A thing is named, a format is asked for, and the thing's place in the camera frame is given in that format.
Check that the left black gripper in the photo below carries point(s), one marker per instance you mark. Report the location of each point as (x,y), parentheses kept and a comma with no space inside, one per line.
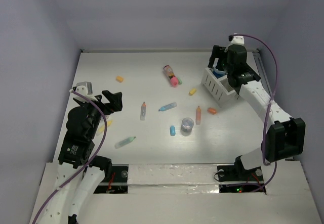
(116,98)

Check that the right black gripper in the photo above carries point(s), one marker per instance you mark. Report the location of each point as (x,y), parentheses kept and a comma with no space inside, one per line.
(217,52)

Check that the green highlighter pen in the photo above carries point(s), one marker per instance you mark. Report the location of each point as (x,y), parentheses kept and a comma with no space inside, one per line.
(124,142)

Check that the pink capped tube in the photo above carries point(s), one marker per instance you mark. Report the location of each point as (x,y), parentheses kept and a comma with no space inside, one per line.
(171,76)

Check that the clear round jar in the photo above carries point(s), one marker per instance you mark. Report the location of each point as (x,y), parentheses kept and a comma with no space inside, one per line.
(187,125)

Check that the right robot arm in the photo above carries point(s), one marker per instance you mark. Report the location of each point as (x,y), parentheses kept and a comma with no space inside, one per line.
(283,135)

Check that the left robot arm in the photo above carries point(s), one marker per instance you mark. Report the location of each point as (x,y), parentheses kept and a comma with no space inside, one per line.
(80,169)

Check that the yellow highlighter pen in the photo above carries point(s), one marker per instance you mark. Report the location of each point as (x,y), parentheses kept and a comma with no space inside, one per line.
(102,128)

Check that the orange tip white pen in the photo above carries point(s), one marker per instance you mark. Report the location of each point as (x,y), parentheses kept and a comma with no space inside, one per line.
(143,112)

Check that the white slotted container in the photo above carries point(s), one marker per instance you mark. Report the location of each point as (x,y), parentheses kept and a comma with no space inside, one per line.
(219,88)

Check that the yellow eraser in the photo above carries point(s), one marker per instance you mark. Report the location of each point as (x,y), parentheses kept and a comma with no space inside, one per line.
(192,91)

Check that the green eraser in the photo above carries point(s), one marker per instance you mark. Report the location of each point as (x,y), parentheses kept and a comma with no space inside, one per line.
(179,80)

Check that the dark orange eraser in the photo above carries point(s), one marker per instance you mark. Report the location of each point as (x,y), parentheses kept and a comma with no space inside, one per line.
(212,110)

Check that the blue highlighter pen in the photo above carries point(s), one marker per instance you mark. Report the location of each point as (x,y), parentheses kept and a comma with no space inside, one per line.
(167,107)

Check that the blue eraser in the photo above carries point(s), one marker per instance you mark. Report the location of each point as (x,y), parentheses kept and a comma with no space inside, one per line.
(172,131)

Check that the orange pencil shaped pen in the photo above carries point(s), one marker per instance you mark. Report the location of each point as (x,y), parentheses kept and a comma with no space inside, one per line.
(198,116)

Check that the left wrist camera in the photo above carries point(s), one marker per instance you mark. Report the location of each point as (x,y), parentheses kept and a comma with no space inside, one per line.
(83,88)

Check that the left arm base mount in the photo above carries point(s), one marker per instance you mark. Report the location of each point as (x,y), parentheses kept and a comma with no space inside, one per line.
(117,183)

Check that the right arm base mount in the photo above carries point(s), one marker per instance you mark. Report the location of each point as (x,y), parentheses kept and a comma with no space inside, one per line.
(230,181)

